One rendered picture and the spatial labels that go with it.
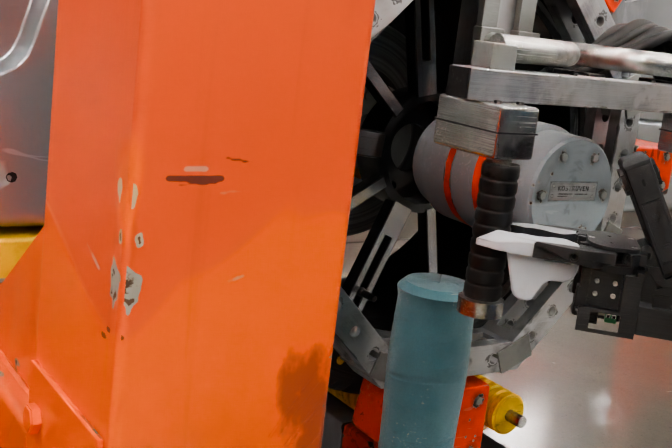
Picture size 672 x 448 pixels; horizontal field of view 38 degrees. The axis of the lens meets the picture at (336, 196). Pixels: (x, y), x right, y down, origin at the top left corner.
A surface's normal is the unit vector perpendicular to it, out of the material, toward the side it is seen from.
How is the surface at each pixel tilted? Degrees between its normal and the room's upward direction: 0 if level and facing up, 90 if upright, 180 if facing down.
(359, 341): 90
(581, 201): 90
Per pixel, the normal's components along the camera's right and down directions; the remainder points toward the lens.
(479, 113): -0.83, 0.00
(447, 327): 0.25, 0.17
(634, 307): -0.20, 0.16
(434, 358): 0.03, 0.15
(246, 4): 0.54, 0.22
